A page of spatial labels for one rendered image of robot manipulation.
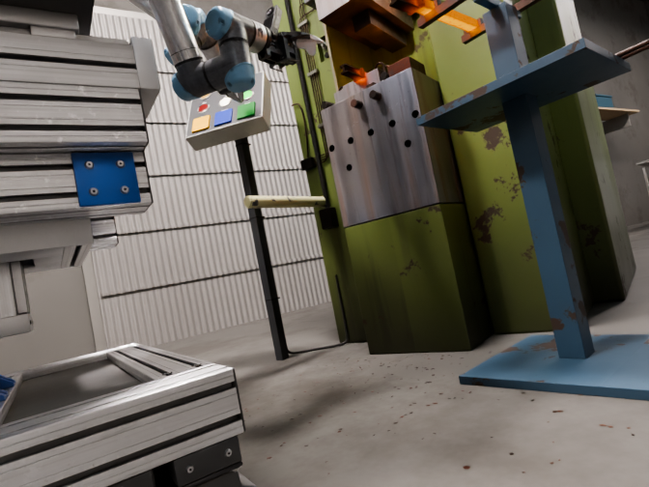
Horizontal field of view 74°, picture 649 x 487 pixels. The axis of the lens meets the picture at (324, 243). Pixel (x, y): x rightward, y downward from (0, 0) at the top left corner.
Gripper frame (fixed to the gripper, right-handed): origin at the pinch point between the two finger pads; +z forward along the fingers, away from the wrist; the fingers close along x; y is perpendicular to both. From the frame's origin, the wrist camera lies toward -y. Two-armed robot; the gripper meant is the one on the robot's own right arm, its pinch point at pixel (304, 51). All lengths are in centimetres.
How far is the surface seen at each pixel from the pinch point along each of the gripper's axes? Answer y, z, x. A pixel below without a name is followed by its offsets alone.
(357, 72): 0.0, 28.6, 0.6
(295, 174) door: -30, 220, -197
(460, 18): 7.4, 13.2, 43.0
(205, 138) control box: 6, 6, -62
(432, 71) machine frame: -9, 79, 9
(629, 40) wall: -285, 1059, 88
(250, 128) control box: 6.3, 15.9, -44.6
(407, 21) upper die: -28, 66, 8
